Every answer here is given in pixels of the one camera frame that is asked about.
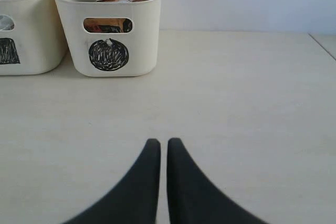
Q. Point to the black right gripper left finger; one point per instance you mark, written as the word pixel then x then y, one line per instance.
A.
pixel 134 198

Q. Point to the cream bin circle mark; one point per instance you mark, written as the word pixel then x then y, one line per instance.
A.
pixel 111 39

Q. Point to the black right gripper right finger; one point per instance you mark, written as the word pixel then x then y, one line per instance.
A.
pixel 192 197

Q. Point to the cream bin square mark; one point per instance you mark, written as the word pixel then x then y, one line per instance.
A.
pixel 34 41

